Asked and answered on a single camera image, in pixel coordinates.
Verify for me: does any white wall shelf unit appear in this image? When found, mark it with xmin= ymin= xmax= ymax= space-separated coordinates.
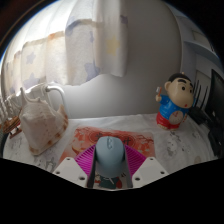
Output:
xmin=173 ymin=13 xmax=224 ymax=88

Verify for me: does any black monitor stand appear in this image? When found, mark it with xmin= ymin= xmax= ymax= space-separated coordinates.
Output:
xmin=208 ymin=126 xmax=224 ymax=158

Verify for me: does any black router with antennas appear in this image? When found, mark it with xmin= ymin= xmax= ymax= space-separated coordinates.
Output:
xmin=189 ymin=79 xmax=211 ymax=126

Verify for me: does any white bear-print tablecloth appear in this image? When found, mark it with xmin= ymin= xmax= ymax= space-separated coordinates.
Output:
xmin=2 ymin=113 xmax=218 ymax=181

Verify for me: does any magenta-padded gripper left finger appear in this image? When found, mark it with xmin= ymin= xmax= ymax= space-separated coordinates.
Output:
xmin=53 ymin=143 xmax=98 ymax=188

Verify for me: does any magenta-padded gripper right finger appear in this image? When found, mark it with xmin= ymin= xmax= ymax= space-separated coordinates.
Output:
xmin=123 ymin=143 xmax=170 ymax=188

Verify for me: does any light blue computer mouse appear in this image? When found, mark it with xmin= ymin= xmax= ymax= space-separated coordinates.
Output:
xmin=95 ymin=135 xmax=126 ymax=179

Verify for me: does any red printed mouse pad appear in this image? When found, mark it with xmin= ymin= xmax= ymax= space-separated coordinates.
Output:
xmin=59 ymin=125 xmax=157 ymax=190

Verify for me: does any white radiator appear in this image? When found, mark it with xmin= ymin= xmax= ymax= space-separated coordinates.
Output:
xmin=19 ymin=82 xmax=69 ymax=116

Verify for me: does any cartoon boy figurine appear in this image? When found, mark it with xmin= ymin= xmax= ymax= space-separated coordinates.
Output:
xmin=155 ymin=72 xmax=195 ymax=131

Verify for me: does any black monitor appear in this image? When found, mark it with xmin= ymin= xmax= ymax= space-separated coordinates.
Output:
xmin=208 ymin=68 xmax=224 ymax=134

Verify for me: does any white star-print curtain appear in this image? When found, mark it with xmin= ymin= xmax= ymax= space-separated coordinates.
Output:
xmin=0 ymin=0 xmax=129 ymax=98

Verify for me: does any large white conch shell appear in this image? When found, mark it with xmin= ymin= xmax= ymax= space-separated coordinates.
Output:
xmin=18 ymin=87 xmax=70 ymax=157

